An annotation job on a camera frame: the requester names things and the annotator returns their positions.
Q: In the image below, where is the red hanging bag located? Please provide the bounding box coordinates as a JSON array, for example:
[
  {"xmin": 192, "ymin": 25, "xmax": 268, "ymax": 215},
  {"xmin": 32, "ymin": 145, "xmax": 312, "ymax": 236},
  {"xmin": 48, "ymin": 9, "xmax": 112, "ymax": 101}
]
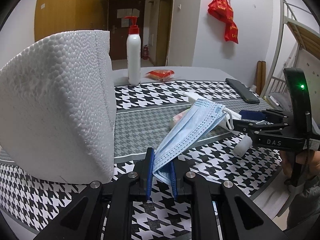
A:
[{"xmin": 208, "ymin": 0, "xmax": 239, "ymax": 44}]

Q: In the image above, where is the white foam roll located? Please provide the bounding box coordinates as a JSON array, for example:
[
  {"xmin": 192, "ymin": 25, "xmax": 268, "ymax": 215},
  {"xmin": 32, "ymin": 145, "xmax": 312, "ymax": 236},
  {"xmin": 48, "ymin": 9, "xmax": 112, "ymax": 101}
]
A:
[{"xmin": 233, "ymin": 135, "xmax": 253, "ymax": 157}]

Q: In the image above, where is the red fire extinguisher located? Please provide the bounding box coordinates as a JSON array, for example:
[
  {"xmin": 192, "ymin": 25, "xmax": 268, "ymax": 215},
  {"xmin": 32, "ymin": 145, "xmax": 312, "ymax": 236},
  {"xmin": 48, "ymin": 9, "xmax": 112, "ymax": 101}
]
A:
[{"xmin": 142, "ymin": 44, "xmax": 149, "ymax": 60}]

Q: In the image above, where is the red snack packet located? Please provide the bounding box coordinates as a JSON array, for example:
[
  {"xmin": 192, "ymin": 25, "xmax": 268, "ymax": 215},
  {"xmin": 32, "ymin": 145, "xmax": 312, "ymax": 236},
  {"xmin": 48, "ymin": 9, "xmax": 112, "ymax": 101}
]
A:
[{"xmin": 145, "ymin": 69, "xmax": 175, "ymax": 81}]

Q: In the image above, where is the white foam box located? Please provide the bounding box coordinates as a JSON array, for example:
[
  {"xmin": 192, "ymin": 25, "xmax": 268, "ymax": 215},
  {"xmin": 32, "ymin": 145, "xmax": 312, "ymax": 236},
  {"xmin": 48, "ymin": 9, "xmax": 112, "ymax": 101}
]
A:
[{"xmin": 1, "ymin": 30, "xmax": 117, "ymax": 184}]

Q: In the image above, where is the dark brown entrance door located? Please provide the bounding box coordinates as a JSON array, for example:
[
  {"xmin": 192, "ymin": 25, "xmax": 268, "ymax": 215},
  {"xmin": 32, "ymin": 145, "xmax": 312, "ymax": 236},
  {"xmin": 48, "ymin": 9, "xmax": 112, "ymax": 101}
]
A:
[{"xmin": 108, "ymin": 0, "xmax": 146, "ymax": 61}]

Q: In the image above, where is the side wooden door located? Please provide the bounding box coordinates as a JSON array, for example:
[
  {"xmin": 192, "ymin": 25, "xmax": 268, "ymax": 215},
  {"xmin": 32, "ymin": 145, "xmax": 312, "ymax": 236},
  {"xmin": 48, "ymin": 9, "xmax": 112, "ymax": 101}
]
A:
[{"xmin": 156, "ymin": 0, "xmax": 174, "ymax": 66}]

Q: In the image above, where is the blue surgical face mask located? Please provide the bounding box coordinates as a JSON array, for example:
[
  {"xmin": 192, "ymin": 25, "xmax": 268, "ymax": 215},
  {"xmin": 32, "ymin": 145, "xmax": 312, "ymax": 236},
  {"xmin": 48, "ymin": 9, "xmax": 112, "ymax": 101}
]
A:
[{"xmin": 153, "ymin": 103, "xmax": 224, "ymax": 186}]

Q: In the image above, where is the pink white small packet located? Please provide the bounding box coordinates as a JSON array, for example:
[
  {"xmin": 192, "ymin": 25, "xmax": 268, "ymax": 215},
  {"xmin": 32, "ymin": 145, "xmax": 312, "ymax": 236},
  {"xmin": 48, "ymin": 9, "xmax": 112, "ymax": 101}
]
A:
[{"xmin": 169, "ymin": 109, "xmax": 189, "ymax": 129}]

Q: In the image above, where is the black smartphone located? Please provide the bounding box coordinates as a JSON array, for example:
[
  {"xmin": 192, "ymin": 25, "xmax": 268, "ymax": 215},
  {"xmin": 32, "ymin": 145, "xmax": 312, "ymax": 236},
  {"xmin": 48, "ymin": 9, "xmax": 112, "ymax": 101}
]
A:
[{"xmin": 225, "ymin": 78, "xmax": 260, "ymax": 104}]

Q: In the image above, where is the white pump bottle red top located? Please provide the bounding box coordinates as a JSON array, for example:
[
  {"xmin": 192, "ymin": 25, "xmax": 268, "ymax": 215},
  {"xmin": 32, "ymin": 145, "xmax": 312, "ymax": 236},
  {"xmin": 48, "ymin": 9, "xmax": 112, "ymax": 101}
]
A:
[{"xmin": 124, "ymin": 16, "xmax": 141, "ymax": 86}]

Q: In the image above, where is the wooden wardrobe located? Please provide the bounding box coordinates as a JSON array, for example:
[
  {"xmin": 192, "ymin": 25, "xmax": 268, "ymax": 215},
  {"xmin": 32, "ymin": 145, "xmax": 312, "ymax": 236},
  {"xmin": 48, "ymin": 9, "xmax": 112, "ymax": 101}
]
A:
[{"xmin": 34, "ymin": 0, "xmax": 108, "ymax": 41}]

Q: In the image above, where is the person right hand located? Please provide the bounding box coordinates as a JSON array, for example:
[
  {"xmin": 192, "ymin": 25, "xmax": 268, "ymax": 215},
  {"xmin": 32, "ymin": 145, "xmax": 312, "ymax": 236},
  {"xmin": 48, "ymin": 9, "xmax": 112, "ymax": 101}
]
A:
[{"xmin": 279, "ymin": 151, "xmax": 296, "ymax": 178}]

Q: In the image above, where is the houndstooth table cloth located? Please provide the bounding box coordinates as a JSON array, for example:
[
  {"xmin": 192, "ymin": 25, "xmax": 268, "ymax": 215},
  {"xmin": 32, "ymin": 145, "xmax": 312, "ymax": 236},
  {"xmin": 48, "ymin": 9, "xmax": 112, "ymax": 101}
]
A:
[{"xmin": 1, "ymin": 81, "xmax": 280, "ymax": 239}]

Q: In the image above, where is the white foam sheet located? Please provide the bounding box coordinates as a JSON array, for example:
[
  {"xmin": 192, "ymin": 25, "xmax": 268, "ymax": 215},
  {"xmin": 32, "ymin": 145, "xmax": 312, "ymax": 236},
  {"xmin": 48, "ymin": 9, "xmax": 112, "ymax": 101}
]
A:
[{"xmin": 183, "ymin": 92, "xmax": 241, "ymax": 134}]

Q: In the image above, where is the metal bunk bed frame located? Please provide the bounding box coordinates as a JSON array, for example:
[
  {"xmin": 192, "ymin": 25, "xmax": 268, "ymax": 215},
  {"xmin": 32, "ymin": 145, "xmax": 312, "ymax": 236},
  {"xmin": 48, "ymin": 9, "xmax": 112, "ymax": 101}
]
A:
[{"xmin": 261, "ymin": 0, "xmax": 319, "ymax": 110}]

